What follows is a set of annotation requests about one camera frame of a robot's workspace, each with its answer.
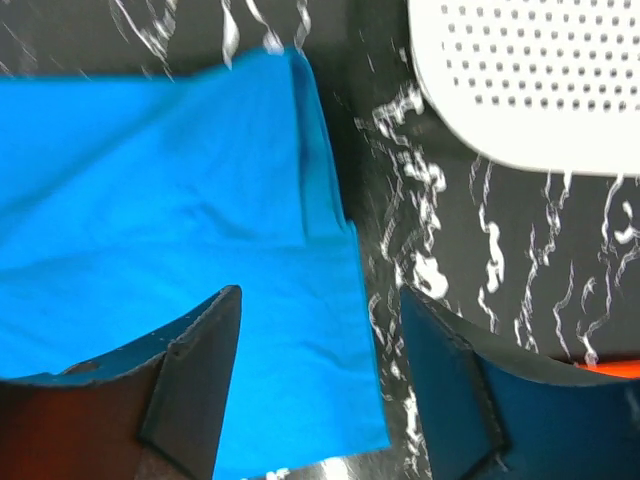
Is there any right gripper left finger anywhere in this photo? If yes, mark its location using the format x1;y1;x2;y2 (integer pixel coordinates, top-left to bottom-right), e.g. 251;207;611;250
1;286;242;479

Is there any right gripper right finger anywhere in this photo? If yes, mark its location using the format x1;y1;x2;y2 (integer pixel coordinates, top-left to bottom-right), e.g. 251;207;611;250
400;287;639;479

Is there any white plastic basket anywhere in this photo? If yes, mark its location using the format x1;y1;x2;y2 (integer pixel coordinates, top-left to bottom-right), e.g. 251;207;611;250
408;0;639;176

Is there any folded orange t shirt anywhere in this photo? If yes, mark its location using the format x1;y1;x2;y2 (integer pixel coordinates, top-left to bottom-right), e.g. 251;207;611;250
573;358;640;379

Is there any blue t shirt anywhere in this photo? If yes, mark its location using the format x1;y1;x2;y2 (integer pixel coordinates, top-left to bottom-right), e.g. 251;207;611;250
1;49;390;479

